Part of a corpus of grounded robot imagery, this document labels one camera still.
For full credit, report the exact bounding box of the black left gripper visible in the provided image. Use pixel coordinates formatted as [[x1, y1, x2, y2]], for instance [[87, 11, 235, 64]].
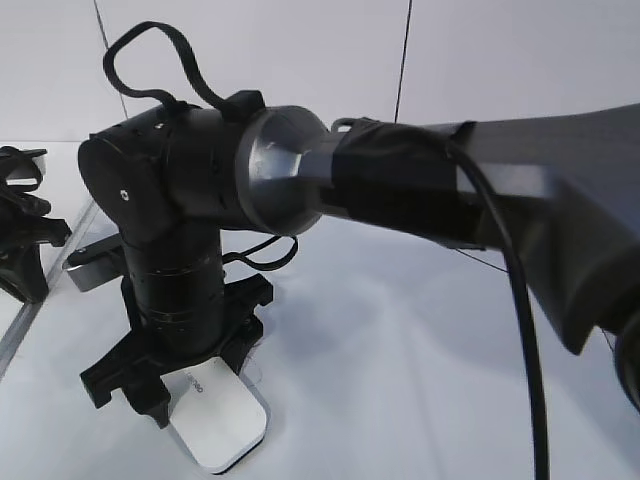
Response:
[[1, 147, 71, 303]]

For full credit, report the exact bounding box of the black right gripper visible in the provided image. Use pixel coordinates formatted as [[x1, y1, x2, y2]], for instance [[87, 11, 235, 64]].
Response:
[[80, 274, 274, 429]]

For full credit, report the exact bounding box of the white rectangular board eraser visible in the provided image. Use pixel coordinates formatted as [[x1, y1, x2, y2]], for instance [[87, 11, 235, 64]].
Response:
[[163, 357, 268, 475]]

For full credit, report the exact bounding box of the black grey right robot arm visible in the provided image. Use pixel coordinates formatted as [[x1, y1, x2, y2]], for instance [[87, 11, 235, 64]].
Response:
[[78, 92, 639, 426]]

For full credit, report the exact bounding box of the white framed whiteboard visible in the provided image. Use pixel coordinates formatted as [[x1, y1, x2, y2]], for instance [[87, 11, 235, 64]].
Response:
[[0, 202, 640, 480]]

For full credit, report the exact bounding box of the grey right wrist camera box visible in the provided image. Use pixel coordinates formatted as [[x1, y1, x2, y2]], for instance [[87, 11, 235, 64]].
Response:
[[63, 234, 127, 292]]

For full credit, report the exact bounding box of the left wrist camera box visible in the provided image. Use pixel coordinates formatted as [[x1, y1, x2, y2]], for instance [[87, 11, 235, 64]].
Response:
[[8, 149, 47, 189]]

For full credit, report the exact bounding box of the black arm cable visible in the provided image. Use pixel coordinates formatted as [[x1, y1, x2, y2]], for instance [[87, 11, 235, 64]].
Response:
[[102, 20, 551, 480]]

